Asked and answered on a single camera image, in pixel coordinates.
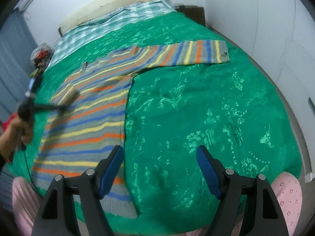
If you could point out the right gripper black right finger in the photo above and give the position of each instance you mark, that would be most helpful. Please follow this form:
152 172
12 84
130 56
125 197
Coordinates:
262 215

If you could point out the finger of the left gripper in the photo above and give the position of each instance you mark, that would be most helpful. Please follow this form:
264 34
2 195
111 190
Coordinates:
49 107
65 97

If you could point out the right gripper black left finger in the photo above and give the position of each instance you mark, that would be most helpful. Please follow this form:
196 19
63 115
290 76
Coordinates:
57 215

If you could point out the striped knit sweater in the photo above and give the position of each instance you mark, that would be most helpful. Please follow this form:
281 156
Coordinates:
90 128

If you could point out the clothes pile beside bed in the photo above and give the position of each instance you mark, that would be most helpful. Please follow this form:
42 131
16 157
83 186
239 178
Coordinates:
40 58

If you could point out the person's left hand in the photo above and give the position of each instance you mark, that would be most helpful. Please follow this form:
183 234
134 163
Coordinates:
17 132

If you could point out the orange red garment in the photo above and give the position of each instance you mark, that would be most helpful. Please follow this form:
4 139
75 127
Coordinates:
7 123

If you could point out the green checked bed sheet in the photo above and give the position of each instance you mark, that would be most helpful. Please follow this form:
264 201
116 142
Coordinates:
94 29

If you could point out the blue grey curtain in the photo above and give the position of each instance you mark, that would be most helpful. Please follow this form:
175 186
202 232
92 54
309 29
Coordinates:
17 44

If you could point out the green floral bedspread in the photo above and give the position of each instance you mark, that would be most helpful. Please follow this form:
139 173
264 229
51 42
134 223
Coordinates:
230 108

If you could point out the cream pillow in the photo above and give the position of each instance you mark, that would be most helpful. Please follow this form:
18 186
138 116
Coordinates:
93 10

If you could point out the dark bedside table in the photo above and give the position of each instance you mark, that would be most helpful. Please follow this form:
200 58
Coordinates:
193 12

